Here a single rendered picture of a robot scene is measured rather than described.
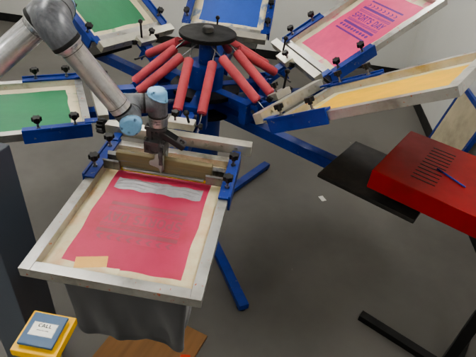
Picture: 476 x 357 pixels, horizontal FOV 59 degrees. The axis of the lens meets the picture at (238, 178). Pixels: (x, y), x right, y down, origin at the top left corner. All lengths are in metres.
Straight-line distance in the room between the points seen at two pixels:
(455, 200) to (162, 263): 1.12
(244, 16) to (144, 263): 2.12
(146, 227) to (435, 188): 1.13
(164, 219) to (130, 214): 0.13
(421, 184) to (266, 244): 1.38
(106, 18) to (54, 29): 1.57
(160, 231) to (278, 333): 1.15
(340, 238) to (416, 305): 0.65
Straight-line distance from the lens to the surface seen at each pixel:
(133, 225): 1.61
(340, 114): 1.70
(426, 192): 1.79
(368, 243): 3.14
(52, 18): 1.39
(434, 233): 3.47
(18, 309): 2.05
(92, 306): 1.69
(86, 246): 1.56
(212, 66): 2.23
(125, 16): 3.01
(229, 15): 3.16
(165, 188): 1.76
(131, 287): 1.37
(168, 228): 1.59
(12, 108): 2.45
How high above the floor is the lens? 2.06
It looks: 37 degrees down
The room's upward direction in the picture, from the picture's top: 7 degrees clockwise
